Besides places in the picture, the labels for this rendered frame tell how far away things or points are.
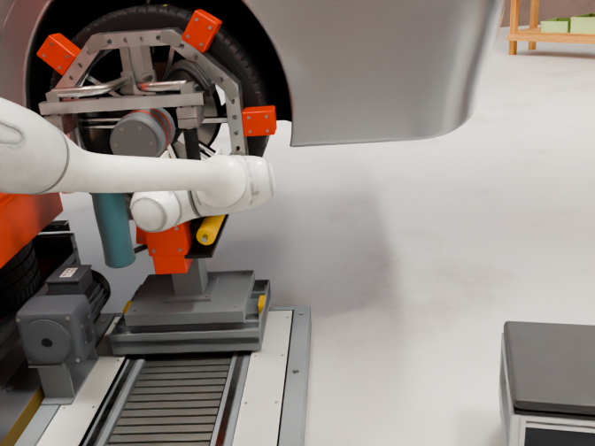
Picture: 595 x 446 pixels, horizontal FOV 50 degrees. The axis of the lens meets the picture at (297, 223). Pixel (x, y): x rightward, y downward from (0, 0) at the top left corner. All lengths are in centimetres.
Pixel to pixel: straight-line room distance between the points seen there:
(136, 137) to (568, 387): 121
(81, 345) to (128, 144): 60
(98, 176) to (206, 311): 119
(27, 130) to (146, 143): 94
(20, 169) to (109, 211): 105
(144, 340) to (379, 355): 79
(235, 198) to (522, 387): 78
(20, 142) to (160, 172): 33
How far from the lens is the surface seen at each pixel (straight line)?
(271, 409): 191
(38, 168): 84
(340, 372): 217
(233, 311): 211
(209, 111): 206
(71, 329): 193
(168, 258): 199
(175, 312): 215
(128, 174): 104
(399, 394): 207
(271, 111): 180
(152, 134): 172
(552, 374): 162
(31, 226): 215
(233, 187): 121
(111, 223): 186
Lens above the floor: 126
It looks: 22 degrees down
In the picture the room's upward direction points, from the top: 5 degrees counter-clockwise
